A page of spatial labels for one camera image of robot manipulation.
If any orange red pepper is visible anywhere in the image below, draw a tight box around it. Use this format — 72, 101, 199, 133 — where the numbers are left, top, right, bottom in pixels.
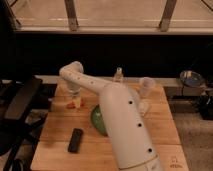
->
66, 100, 84, 109

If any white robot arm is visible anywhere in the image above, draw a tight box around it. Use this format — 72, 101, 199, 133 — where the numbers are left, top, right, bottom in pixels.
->
59, 61, 164, 171

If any white sponge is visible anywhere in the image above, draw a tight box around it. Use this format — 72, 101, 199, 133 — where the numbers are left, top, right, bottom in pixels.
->
138, 101, 150, 116

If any green bowl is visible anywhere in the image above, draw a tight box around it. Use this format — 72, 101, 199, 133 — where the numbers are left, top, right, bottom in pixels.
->
90, 105, 107, 136

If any black remote control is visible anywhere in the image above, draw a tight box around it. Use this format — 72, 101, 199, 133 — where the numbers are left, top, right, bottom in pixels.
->
68, 128, 83, 153

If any clear plastic bottle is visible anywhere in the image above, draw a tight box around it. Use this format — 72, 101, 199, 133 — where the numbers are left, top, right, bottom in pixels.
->
113, 67, 123, 83

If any black office chair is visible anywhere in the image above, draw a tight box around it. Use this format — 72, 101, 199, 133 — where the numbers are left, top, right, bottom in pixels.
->
0, 77, 51, 171

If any clear plastic cup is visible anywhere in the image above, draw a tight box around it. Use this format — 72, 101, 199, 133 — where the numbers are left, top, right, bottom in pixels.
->
139, 77, 156, 98

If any left metal window strut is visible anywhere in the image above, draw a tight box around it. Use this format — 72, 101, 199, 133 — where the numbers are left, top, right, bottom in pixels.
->
64, 0, 78, 31

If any metal window strut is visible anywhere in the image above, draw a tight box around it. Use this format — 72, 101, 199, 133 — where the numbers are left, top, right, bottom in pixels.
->
64, 0, 78, 31
159, 0, 177, 32

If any right metal window strut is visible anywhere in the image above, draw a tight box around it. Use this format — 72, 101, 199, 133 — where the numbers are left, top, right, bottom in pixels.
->
159, 0, 177, 32

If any metal bowl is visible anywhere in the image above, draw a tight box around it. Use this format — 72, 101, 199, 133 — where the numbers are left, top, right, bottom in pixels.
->
180, 70, 204, 87

